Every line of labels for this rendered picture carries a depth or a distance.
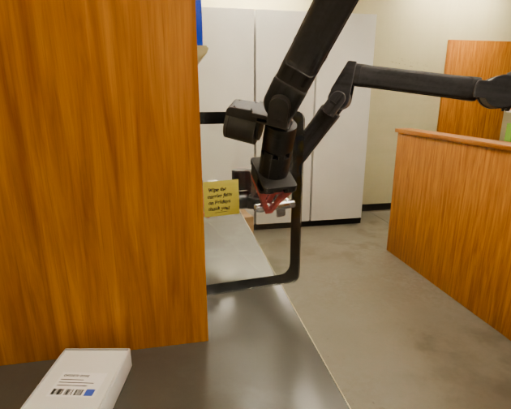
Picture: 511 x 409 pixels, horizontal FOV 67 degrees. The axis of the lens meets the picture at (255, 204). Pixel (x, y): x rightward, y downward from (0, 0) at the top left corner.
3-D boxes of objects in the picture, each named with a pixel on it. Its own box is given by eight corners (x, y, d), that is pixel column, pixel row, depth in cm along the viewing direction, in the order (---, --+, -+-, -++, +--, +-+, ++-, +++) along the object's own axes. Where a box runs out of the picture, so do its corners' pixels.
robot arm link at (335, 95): (350, 98, 102) (354, 100, 112) (333, 85, 103) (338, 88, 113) (259, 217, 118) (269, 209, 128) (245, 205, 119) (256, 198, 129)
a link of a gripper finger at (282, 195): (255, 222, 78) (260, 185, 72) (246, 200, 83) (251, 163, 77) (287, 218, 80) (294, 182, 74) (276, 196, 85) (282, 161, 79)
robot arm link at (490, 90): (334, 54, 101) (339, 59, 111) (324, 107, 105) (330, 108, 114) (528, 75, 89) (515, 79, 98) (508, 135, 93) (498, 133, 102)
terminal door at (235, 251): (169, 299, 85) (157, 112, 74) (298, 280, 94) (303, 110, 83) (170, 301, 84) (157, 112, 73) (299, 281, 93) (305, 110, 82)
